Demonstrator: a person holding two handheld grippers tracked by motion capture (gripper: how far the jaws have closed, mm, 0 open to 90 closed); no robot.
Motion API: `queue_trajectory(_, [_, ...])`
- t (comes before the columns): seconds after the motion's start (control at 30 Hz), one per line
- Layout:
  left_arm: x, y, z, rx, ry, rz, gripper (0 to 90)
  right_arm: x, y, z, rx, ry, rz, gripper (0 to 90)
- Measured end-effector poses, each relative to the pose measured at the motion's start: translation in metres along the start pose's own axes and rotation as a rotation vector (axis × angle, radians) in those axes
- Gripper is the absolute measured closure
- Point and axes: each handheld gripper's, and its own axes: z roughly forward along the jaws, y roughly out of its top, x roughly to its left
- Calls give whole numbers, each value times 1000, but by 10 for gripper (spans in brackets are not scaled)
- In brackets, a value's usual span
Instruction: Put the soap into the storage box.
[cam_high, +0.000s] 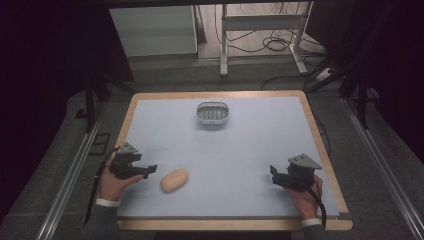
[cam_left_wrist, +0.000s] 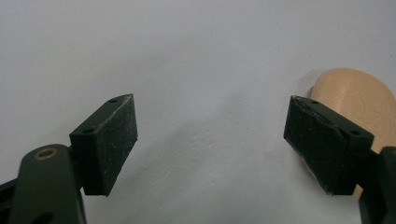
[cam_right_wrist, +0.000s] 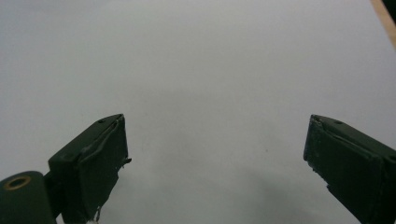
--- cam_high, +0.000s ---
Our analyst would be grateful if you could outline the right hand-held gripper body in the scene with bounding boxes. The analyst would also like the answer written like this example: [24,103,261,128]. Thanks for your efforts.
[279,153,323,192]

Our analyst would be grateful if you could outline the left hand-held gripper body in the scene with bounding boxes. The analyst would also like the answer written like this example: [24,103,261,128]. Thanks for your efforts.
[109,142,146,180]

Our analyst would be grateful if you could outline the potato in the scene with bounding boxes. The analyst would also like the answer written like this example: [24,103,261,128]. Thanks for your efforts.
[160,167,190,194]

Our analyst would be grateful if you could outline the white plastic basket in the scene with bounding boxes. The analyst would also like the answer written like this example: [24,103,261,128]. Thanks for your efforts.
[195,101,230,126]

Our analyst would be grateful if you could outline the person's left hand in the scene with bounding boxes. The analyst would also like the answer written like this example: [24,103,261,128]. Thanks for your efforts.
[98,156,145,202]

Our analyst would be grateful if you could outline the person's right hand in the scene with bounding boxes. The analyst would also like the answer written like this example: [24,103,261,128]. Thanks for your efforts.
[283,175,324,221]

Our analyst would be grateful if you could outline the light blue mat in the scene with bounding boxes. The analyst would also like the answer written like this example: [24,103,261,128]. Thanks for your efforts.
[117,96,340,219]

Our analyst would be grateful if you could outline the black stand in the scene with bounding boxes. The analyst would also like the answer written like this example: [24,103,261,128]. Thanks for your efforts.
[74,59,138,134]
[308,3,394,130]

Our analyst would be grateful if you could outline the white power strip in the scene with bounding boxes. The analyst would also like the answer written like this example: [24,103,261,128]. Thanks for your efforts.
[315,67,335,83]

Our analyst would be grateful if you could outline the white cabinet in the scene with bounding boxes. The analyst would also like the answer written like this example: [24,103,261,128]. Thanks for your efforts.
[109,5,198,58]

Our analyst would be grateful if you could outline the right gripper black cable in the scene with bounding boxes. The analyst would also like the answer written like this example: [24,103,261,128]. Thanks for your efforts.
[293,166,328,230]

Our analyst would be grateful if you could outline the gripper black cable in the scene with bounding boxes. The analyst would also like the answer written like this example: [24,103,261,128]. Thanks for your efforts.
[83,146,120,225]
[293,166,328,230]

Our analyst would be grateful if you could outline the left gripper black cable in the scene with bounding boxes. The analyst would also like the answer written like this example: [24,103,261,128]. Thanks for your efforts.
[83,146,120,225]

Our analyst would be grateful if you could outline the aluminium rail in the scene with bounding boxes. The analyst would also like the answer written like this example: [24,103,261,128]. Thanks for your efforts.
[343,98,424,239]
[34,109,106,240]

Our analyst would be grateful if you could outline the black floor cables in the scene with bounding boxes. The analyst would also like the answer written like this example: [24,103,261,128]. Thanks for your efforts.
[213,3,329,93]

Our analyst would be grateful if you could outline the white metal desk frame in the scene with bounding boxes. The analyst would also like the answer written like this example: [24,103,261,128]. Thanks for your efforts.
[219,1,314,77]

